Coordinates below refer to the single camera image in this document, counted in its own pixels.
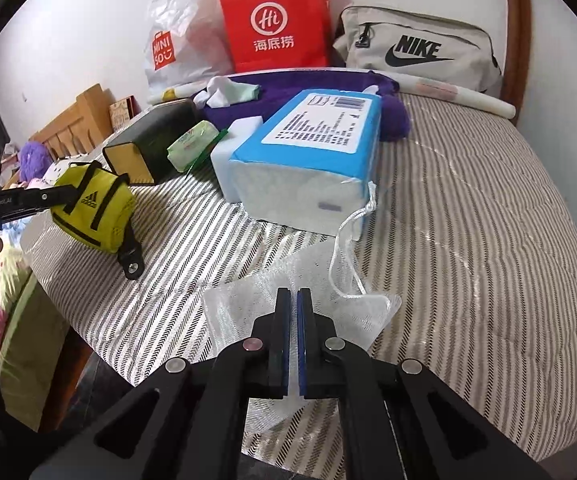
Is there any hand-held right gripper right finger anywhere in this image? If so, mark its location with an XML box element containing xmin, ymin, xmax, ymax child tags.
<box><xmin>297</xmin><ymin>287</ymin><xmax>554</xmax><ymax>480</ymax></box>

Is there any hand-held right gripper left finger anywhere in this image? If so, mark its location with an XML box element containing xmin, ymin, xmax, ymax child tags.
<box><xmin>28</xmin><ymin>287</ymin><xmax>292</xmax><ymax>480</ymax></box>

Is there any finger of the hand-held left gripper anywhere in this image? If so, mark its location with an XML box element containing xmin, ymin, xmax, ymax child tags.
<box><xmin>26</xmin><ymin>185</ymin><xmax>82</xmax><ymax>213</ymax></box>

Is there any yellow small bag black strap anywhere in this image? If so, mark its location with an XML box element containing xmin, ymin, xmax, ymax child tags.
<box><xmin>50</xmin><ymin>161</ymin><xmax>144</xmax><ymax>281</ymax></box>

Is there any clear plastic bag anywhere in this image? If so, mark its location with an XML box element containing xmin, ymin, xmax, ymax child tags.
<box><xmin>201</xmin><ymin>182</ymin><xmax>402</xmax><ymax>433</ymax></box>

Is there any white glove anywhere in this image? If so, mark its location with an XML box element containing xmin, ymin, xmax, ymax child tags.
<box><xmin>193</xmin><ymin>76</ymin><xmax>234</xmax><ymax>109</ymax></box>

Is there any light green cloth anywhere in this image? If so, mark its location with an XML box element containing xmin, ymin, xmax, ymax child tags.
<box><xmin>226</xmin><ymin>82</ymin><xmax>262</xmax><ymax>106</ymax></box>

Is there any white polka dot pillow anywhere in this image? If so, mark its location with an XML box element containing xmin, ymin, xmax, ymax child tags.
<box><xmin>43</xmin><ymin>157</ymin><xmax>76</xmax><ymax>183</ymax></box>

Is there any purple plush toy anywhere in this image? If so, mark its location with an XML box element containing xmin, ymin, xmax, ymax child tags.
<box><xmin>18</xmin><ymin>141</ymin><xmax>56</xmax><ymax>181</ymax></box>

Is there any colourful printed blanket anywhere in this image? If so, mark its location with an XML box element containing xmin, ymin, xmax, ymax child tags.
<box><xmin>0</xmin><ymin>175</ymin><xmax>39</xmax><ymax>333</ymax></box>

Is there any wooden headboard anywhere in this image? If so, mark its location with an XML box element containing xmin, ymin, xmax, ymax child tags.
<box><xmin>28</xmin><ymin>83</ymin><xmax>119</xmax><ymax>161</ymax></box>

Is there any patterned flat box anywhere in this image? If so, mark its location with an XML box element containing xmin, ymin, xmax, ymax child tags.
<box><xmin>108</xmin><ymin>96</ymin><xmax>139</xmax><ymax>133</ymax></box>

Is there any dark green tin box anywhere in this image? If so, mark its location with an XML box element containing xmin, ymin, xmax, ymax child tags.
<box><xmin>102</xmin><ymin>98</ymin><xmax>200</xmax><ymax>187</ymax></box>

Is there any green wet wipes packet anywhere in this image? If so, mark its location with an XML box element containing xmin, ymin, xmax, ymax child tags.
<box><xmin>167</xmin><ymin>121</ymin><xmax>219</xmax><ymax>172</ymax></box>

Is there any dark green flat packet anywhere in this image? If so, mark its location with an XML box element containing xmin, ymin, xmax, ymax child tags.
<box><xmin>188</xmin><ymin>129</ymin><xmax>230</xmax><ymax>173</ymax></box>

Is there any striped mattress pad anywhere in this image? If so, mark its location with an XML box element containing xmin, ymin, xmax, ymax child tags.
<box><xmin>21</xmin><ymin>80</ymin><xmax>577</xmax><ymax>466</ymax></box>

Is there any white plastic shopping bag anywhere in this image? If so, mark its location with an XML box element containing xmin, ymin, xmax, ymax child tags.
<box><xmin>143</xmin><ymin>0</ymin><xmax>234</xmax><ymax>92</ymax></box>

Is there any blue tissue pack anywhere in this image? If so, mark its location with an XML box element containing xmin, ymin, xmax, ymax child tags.
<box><xmin>210</xmin><ymin>89</ymin><xmax>383</xmax><ymax>236</ymax></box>

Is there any purple towel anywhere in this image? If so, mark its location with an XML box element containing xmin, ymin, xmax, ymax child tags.
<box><xmin>193</xmin><ymin>71</ymin><xmax>414</xmax><ymax>143</ymax></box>

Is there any red paper bag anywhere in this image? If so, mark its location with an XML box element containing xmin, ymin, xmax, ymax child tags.
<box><xmin>217</xmin><ymin>0</ymin><xmax>332</xmax><ymax>74</ymax></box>

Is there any rolled patterned paper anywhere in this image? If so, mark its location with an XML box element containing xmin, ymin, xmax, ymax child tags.
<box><xmin>148</xmin><ymin>71</ymin><xmax>518</xmax><ymax>118</ymax></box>

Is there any grey waist bag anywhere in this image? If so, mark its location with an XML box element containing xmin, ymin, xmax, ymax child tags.
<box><xmin>333</xmin><ymin>4</ymin><xmax>503</xmax><ymax>97</ymax></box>

